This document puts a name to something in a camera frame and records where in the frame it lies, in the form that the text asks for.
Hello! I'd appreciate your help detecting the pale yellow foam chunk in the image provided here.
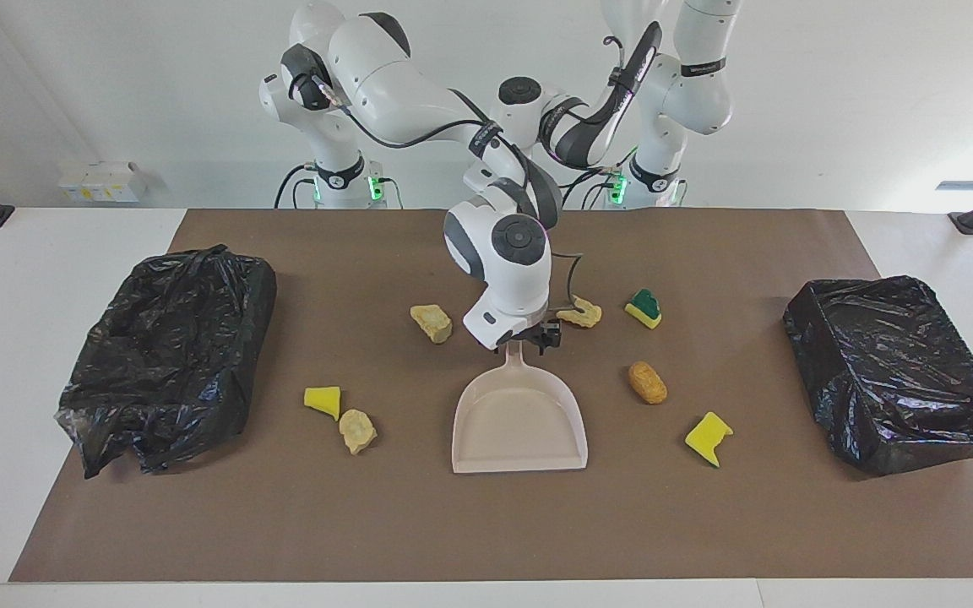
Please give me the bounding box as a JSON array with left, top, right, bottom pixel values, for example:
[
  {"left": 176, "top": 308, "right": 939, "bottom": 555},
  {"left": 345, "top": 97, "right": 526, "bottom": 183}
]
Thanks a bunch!
[
  {"left": 338, "top": 409, "right": 378, "bottom": 456},
  {"left": 556, "top": 296, "right": 603, "bottom": 329},
  {"left": 410, "top": 303, "right": 454, "bottom": 345}
]

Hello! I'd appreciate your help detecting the beige plastic dustpan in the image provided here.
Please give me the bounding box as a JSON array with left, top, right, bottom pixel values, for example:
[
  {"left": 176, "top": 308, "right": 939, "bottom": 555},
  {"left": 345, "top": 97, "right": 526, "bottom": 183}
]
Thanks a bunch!
[{"left": 451, "top": 342, "right": 589, "bottom": 475}]

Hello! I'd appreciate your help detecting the yellow sponge with green pad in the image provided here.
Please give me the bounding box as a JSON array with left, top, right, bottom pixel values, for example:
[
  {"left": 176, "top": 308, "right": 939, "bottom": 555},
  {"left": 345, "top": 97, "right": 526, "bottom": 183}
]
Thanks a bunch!
[{"left": 624, "top": 288, "right": 664, "bottom": 330}]

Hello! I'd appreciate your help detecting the notched yellow sponge piece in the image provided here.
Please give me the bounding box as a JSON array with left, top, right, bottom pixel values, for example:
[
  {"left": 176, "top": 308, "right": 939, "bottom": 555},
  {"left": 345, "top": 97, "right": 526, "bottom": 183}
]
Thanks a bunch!
[{"left": 684, "top": 411, "right": 735, "bottom": 469}]

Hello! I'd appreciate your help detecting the yellow sponge wedge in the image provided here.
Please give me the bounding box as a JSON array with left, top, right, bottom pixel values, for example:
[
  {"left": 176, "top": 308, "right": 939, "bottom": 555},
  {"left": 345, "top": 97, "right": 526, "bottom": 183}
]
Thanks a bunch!
[{"left": 303, "top": 386, "right": 342, "bottom": 421}]

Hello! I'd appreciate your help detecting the black bag-lined bin, crumpled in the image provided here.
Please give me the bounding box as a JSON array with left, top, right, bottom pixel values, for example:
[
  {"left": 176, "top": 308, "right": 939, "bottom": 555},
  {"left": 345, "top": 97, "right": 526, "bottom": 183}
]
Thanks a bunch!
[{"left": 54, "top": 244, "right": 278, "bottom": 480}]

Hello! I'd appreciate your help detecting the black bag-lined bin, boxy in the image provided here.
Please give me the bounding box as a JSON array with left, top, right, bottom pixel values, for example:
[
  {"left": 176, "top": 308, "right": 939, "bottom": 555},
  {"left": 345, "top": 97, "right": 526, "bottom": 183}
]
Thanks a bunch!
[{"left": 782, "top": 274, "right": 973, "bottom": 478}]

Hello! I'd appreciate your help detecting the brown paper table mat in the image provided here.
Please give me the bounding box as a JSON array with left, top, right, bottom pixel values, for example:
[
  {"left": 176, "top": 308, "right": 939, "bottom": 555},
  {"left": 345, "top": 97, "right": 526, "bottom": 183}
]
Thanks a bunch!
[{"left": 9, "top": 209, "right": 973, "bottom": 584}]

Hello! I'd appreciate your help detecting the black base cable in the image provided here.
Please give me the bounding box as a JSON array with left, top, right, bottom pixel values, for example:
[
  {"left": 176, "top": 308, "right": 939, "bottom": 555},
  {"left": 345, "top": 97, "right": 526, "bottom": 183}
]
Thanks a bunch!
[
  {"left": 274, "top": 163, "right": 320, "bottom": 209},
  {"left": 561, "top": 165, "right": 627, "bottom": 210}
]

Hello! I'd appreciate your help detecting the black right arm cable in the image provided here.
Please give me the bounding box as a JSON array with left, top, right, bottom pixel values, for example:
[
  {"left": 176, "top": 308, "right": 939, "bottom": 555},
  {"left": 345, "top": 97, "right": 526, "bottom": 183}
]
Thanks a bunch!
[{"left": 309, "top": 72, "right": 584, "bottom": 313}]

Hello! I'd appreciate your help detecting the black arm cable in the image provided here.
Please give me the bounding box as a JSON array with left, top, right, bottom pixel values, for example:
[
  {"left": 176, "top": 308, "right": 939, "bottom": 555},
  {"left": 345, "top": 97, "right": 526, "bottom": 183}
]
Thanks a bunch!
[
  {"left": 537, "top": 21, "right": 665, "bottom": 170},
  {"left": 309, "top": 72, "right": 584, "bottom": 313}
]

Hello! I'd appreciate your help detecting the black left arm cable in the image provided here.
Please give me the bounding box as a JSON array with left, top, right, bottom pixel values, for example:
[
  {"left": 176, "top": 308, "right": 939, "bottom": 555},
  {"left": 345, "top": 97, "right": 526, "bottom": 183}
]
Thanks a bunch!
[{"left": 537, "top": 21, "right": 665, "bottom": 170}]

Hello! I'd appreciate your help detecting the white wall outlet box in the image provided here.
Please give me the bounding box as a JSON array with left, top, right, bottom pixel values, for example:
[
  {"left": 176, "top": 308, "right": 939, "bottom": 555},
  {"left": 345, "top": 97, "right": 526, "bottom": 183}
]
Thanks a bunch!
[{"left": 58, "top": 160, "right": 148, "bottom": 204}]

